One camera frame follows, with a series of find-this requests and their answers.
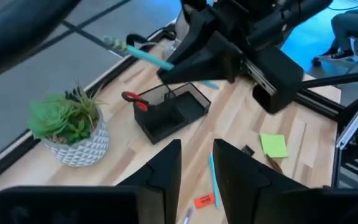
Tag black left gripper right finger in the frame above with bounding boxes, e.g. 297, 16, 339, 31
213, 139, 358, 224

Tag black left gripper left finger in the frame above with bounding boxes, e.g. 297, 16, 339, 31
0, 139, 182, 224

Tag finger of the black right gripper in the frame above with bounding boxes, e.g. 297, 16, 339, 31
174, 12, 229, 60
157, 30, 244, 85

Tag teal pen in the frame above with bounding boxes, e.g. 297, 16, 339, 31
208, 151, 221, 210
103, 35, 220, 91

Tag orange eraser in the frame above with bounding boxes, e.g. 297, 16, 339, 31
193, 192, 216, 210

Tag brown wooden pencil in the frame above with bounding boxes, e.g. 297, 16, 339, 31
265, 154, 284, 175

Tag black binder clip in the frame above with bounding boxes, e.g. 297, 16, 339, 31
241, 144, 256, 157

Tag purple pen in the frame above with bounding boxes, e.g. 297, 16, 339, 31
181, 205, 195, 224

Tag green sticky note pad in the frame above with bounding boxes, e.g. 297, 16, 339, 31
259, 133, 290, 159

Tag black mesh desk organizer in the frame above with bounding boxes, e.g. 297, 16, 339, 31
132, 82, 213, 145

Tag succulent in patterned pot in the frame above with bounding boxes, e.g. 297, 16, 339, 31
26, 83, 110, 168

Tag person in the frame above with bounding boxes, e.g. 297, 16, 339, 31
312, 7, 358, 68

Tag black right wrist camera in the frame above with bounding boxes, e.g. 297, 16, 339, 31
252, 46, 305, 115

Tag red-handled scissors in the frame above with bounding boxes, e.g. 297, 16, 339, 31
121, 91, 150, 112

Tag black aluminium table frame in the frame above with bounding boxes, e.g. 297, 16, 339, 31
290, 68, 358, 189

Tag black left wrist camera cable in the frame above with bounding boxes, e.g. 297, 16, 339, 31
0, 0, 82, 86

